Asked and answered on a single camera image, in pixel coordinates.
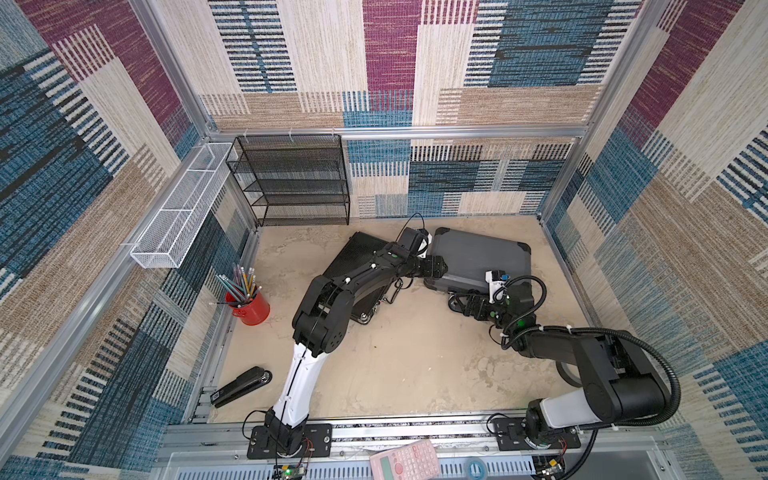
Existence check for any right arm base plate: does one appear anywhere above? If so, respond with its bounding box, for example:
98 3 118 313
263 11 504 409
489 415 582 451

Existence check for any black mesh shelf rack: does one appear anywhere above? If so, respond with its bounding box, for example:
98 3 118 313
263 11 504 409
227 134 351 227

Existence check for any grey poker set case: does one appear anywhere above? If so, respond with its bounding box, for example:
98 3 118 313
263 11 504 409
424 227 532 297

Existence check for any black poker set case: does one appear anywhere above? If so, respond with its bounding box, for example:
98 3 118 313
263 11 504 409
320 231 409 326

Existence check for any red pencil cup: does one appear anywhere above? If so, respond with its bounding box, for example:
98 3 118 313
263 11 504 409
225 291 271 326

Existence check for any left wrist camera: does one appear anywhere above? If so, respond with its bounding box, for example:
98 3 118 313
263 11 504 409
405 228 431 257

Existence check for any white wire mesh basket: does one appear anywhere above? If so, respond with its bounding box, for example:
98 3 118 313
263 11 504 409
130 143 232 269

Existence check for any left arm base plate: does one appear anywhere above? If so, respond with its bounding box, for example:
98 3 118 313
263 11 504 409
246 423 333 460

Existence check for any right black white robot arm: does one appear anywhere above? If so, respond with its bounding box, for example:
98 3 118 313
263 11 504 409
448 275 682 447

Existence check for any black stapler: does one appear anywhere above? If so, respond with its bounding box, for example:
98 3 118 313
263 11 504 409
209 366 273 408

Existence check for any blue tape roll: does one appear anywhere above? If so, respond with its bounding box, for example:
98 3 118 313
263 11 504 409
464 457 488 480

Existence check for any bundle of coloured pencils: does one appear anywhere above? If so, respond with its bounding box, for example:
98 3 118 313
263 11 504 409
213 264 261 308

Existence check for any pink calculator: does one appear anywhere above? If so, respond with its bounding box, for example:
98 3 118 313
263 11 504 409
370 439 441 480

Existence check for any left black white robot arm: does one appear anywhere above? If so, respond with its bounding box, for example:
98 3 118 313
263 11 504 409
264 227 447 454

